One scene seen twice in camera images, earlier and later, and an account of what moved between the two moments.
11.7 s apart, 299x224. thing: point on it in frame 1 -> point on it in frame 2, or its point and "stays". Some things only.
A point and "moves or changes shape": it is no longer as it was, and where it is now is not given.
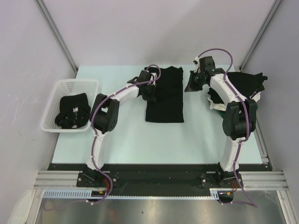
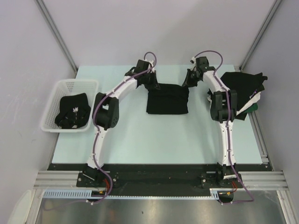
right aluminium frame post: [260, 35] stays
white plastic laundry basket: [65, 87] stays
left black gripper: [151, 97] -> [154, 85]
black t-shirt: [249, 84] stays
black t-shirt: [168, 107] moves or changes shape
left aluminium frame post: [58, 34] stays
